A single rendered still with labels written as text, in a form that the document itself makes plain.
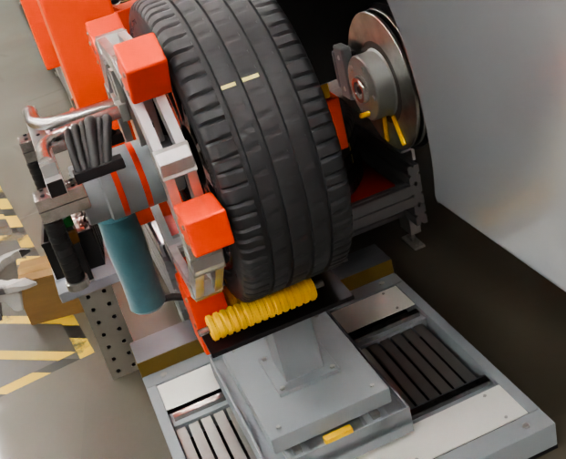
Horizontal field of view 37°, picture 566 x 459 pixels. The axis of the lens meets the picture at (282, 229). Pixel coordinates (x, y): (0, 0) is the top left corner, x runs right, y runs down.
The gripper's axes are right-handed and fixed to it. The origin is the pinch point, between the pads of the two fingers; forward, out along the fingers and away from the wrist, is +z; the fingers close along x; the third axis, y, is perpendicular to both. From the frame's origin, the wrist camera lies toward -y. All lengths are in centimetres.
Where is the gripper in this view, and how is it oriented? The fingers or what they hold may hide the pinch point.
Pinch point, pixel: (33, 261)
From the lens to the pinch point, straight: 160.7
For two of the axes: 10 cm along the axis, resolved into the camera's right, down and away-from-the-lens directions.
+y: 2.3, 8.6, 4.6
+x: 3.4, 3.7, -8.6
